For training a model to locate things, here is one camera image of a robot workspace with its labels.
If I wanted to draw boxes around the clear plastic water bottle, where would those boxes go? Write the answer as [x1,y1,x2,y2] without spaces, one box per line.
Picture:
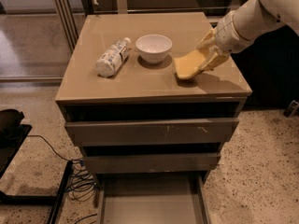
[96,37,131,77]

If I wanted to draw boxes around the top grey drawer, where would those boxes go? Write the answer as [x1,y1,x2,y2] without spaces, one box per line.
[65,118,239,147]

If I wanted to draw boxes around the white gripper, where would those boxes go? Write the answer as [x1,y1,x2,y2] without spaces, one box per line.
[196,10,255,73]

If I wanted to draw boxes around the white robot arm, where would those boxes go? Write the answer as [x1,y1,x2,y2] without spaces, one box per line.
[195,0,299,73]

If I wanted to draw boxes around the black floor cables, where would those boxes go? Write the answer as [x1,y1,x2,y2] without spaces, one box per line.
[27,134,99,224]

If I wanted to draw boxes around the middle grey drawer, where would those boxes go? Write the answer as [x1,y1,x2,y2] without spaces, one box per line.
[83,153,221,174]

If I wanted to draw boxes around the white bowl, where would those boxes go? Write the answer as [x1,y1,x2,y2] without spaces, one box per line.
[135,35,172,64]

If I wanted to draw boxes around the bottom grey drawer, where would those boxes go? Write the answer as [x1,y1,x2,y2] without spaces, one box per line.
[96,173,212,224]

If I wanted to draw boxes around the black stand base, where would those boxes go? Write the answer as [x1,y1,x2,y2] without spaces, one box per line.
[0,108,74,224]

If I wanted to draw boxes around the grey drawer cabinet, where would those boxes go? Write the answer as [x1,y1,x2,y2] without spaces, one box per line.
[55,11,253,182]

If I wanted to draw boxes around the yellow sponge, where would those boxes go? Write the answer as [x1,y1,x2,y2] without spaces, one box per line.
[174,49,206,79]

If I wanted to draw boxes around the grey drawer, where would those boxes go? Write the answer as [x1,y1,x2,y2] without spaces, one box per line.
[96,173,212,224]
[83,153,221,174]
[65,118,239,147]

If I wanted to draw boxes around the small dark floor object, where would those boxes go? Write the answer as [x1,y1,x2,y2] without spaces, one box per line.
[283,100,299,118]

